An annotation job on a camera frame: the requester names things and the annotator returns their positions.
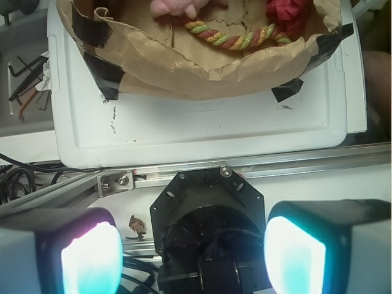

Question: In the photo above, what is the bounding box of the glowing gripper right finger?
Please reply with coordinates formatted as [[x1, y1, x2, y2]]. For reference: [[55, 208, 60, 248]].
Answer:
[[264, 199, 391, 293]]

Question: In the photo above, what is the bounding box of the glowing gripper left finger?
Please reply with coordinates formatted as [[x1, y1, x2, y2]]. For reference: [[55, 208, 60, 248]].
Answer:
[[1, 208, 123, 293]]

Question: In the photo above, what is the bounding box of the multicolored twisted rope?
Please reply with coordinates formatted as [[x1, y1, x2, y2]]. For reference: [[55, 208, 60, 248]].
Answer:
[[184, 17, 292, 51]]

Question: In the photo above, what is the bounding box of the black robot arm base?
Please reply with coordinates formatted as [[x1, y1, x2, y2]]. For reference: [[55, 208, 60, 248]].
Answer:
[[150, 182, 271, 293]]

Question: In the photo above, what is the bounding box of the white plastic bin lid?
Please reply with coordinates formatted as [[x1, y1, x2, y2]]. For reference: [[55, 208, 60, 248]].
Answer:
[[47, 1, 367, 168]]

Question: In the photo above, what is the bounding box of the white tool tray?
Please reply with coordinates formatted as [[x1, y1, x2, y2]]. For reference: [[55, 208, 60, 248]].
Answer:
[[0, 18, 56, 138]]

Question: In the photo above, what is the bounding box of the black hex key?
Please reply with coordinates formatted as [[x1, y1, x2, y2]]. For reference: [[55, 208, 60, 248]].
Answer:
[[9, 56, 48, 102]]

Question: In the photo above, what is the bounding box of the brown paper bag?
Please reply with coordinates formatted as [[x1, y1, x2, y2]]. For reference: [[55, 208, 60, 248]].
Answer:
[[56, 1, 342, 100]]

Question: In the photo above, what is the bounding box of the red crumpled paper ball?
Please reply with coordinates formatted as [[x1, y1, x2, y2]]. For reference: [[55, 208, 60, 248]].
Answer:
[[266, 0, 313, 36]]

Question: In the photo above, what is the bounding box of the pink plush bunny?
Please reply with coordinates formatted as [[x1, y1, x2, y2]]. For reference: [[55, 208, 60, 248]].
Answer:
[[150, 0, 210, 19]]

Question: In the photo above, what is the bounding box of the aluminium frame rail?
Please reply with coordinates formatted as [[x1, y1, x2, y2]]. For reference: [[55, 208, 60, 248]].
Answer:
[[1, 142, 391, 209]]

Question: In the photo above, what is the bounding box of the metal corner bracket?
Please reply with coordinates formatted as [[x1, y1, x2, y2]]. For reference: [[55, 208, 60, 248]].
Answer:
[[97, 170, 135, 198]]

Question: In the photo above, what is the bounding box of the black cable bundle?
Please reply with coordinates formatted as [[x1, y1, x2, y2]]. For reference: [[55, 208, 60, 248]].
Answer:
[[0, 153, 74, 205]]

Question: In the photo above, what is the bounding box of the orange handled hex key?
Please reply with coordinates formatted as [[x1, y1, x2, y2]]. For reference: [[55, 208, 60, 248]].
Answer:
[[18, 86, 38, 121]]

